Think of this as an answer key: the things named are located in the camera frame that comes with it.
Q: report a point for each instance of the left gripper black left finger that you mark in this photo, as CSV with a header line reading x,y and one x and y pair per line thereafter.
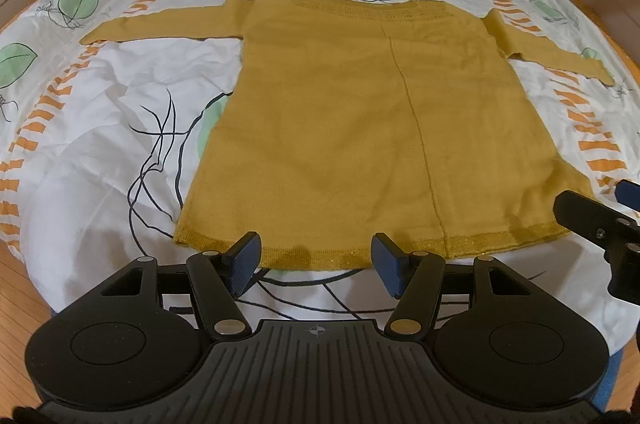
x,y
217,279

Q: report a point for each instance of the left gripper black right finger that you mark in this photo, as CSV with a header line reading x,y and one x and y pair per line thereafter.
x,y
414,280

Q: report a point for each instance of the mustard yellow knit sweater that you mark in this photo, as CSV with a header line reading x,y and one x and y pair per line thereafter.
x,y
350,119

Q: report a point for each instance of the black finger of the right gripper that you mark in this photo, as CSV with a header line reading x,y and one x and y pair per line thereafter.
x,y
594,221
628,194

